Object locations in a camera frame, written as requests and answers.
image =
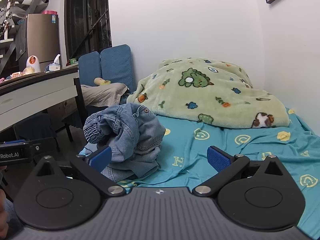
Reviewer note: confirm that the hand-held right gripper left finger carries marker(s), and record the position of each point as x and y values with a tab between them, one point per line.
101	156

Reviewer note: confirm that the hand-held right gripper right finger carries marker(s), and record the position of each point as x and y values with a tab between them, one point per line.
217	160

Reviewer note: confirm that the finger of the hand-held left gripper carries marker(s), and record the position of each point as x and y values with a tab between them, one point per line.
45	145

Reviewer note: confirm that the blue denim jeans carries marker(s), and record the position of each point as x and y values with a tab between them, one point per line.
130	135

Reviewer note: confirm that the teal printed bed sheet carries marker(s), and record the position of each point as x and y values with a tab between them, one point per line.
250	150

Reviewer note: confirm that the black wooden chair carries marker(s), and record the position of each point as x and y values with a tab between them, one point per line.
78	105

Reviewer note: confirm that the white desk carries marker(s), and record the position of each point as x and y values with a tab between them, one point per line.
37	90

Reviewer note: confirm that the grey pillow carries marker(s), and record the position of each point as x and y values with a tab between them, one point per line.
102	93

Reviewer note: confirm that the person's leg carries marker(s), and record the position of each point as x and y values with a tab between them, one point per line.
10	220

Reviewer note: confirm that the yellow plush toy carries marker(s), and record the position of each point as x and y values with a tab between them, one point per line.
101	81

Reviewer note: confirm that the yellow snack bag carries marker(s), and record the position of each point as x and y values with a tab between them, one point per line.
28	70

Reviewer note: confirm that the tissue pack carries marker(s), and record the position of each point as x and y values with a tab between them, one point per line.
53	66

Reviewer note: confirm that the white rounded table lamp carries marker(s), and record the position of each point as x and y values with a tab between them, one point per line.
33	63

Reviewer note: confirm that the green box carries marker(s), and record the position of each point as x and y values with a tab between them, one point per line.
73	61

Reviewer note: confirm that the blue quilted cushion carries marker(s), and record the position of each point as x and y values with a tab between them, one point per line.
116	65
88	65

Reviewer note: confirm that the gold refrigerator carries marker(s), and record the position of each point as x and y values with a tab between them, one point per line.
42	37

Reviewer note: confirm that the dark cloth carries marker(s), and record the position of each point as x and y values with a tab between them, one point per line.
21	40

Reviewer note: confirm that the pink lidded container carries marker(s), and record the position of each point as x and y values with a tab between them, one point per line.
50	12

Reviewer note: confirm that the dark barred window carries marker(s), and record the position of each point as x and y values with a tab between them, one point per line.
86	17

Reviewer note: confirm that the grey staircase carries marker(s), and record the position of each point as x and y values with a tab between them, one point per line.
15	10

